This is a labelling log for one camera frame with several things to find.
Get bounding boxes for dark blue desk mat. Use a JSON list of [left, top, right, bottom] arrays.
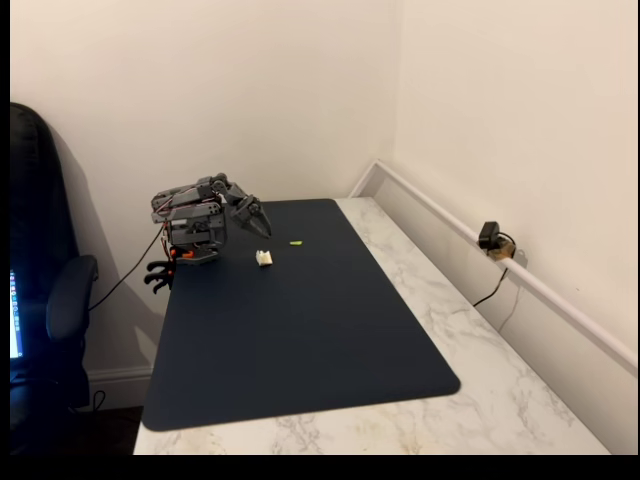
[[141, 198, 461, 432]]

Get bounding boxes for black clamp with orange pad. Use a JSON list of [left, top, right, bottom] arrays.
[[144, 272, 175, 297], [145, 248, 179, 278]]

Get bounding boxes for black office chair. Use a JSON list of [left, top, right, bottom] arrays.
[[9, 102, 100, 456]]

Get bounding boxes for white baseboard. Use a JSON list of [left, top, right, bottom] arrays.
[[86, 365, 154, 397]]

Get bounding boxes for black webcam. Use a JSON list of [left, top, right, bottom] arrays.
[[477, 220, 502, 250]]

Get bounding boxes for laptop with lit screen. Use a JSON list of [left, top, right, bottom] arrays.
[[9, 269, 25, 360]]

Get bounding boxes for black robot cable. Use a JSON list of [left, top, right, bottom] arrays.
[[86, 225, 167, 312]]

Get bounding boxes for black cable on floor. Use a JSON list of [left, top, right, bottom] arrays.
[[73, 389, 107, 414]]

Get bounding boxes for white wall ledge rail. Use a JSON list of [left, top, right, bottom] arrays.
[[347, 159, 639, 375]]

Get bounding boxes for black webcam cable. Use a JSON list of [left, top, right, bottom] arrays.
[[471, 266, 510, 308]]

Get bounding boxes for tan webcam mount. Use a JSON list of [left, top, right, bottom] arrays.
[[488, 239, 518, 263]]

